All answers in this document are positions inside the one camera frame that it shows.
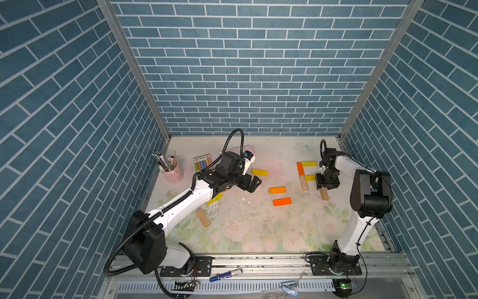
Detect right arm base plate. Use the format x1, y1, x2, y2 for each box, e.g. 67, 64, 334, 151
305, 254, 362, 276

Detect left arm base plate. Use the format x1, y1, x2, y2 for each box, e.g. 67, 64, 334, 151
159, 256, 213, 277

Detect wooden block low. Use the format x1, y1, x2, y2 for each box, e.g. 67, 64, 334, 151
319, 188, 329, 201

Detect colourful marker box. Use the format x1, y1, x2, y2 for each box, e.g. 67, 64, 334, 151
193, 154, 212, 171

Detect orange block low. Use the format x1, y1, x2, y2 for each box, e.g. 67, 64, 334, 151
273, 198, 292, 207

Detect wooden block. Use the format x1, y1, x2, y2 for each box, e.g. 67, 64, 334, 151
195, 209, 210, 227
299, 175, 309, 191

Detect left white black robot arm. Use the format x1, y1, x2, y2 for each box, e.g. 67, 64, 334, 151
122, 170, 262, 275

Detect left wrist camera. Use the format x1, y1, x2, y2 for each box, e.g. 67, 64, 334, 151
219, 151, 256, 175

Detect pink pen cup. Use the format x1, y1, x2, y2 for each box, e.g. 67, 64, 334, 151
158, 157, 184, 184

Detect clear plastic bag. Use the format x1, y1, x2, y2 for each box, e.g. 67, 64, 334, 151
262, 280, 299, 299

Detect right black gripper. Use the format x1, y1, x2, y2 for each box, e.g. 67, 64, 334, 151
314, 171, 338, 189

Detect yellow block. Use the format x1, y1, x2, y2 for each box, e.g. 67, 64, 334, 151
251, 168, 269, 177
206, 193, 224, 206
302, 161, 318, 167
305, 174, 316, 181

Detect pens in cup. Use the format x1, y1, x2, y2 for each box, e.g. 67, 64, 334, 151
152, 151, 174, 172

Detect pink pencil case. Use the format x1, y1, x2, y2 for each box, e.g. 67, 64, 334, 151
243, 145, 255, 153

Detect green lit circuit board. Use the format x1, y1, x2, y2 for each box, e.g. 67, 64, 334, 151
332, 279, 357, 299

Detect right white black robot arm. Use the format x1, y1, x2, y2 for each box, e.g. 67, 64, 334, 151
316, 140, 393, 267

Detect aluminium front rail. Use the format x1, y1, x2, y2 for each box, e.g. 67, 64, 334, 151
100, 252, 419, 292

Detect left black corrugated cable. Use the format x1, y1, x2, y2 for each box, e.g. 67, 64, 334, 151
103, 128, 245, 277

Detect blue screwdriver on rail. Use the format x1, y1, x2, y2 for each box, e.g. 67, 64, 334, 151
209, 268, 243, 282

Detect light orange block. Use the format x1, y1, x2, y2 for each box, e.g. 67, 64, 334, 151
269, 186, 287, 194

